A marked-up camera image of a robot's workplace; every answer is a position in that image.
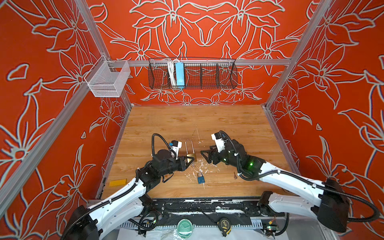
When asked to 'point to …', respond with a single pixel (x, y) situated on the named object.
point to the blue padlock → (201, 178)
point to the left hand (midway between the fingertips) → (193, 159)
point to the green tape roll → (184, 228)
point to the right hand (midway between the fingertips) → (202, 150)
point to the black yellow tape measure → (224, 225)
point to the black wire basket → (192, 73)
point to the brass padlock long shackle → (193, 155)
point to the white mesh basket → (106, 78)
